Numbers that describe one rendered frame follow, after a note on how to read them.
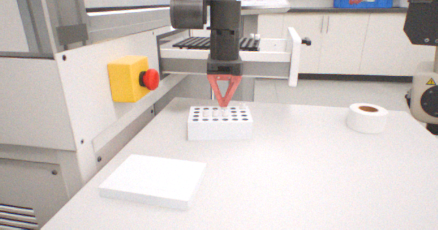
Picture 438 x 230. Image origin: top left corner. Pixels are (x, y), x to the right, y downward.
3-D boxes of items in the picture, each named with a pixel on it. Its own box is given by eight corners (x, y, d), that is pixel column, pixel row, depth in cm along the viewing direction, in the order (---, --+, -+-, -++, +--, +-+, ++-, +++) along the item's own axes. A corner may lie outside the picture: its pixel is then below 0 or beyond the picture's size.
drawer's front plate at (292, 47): (289, 61, 91) (293, 27, 87) (296, 87, 64) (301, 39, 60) (284, 61, 91) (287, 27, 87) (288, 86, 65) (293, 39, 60)
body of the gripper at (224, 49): (206, 73, 49) (206, 30, 47) (208, 62, 59) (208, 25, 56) (242, 73, 49) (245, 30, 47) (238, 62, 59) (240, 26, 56)
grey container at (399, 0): (421, 7, 368) (424, -7, 361) (435, 8, 340) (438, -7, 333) (389, 7, 372) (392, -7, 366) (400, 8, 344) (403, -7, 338)
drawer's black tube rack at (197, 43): (259, 58, 86) (261, 38, 84) (255, 72, 70) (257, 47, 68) (191, 56, 90) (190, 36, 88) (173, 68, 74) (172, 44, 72)
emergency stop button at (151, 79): (161, 86, 52) (160, 66, 51) (153, 93, 49) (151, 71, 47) (146, 86, 53) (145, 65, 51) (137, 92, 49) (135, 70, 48)
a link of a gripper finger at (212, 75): (206, 111, 54) (206, 63, 51) (207, 99, 61) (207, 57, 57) (240, 111, 54) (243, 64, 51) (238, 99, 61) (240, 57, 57)
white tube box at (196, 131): (247, 121, 60) (248, 105, 59) (252, 139, 52) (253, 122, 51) (191, 122, 60) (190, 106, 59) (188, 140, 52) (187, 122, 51)
